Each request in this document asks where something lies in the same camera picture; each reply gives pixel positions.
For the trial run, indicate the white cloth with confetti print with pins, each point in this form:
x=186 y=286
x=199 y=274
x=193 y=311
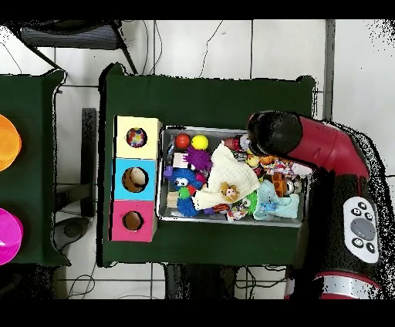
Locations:
x=136 y=137

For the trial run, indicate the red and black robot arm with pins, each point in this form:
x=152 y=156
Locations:
x=324 y=145

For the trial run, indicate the silver mesh bin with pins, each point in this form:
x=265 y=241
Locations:
x=222 y=220

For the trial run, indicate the wooden box with three holes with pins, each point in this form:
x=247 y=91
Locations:
x=135 y=154

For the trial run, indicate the purple spiky ball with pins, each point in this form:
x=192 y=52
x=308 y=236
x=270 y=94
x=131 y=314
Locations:
x=199 y=159

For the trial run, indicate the yellow ball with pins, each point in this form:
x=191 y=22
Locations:
x=200 y=142

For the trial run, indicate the red ball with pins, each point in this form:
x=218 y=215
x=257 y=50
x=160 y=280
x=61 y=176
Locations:
x=182 y=141

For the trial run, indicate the cream waffle cloth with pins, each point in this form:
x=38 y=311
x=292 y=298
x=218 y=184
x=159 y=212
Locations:
x=231 y=169

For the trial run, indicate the brown monkey plush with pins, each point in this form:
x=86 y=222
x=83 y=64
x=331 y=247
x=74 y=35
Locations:
x=230 y=192

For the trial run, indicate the dark green table cloth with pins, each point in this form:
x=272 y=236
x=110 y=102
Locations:
x=31 y=191
x=216 y=101

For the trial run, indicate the orange toy basketball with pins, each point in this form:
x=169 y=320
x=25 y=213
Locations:
x=268 y=159

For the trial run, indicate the mint green cloth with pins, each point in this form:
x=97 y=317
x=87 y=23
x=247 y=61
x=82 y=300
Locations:
x=284 y=209

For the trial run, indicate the black panel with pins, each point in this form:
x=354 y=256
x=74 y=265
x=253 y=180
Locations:
x=89 y=138

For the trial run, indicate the black mesh chair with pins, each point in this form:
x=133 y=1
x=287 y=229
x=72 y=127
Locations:
x=71 y=37

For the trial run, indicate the orange bowl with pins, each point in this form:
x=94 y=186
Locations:
x=9 y=142

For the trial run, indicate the pink bowl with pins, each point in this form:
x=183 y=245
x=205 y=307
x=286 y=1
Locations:
x=9 y=237

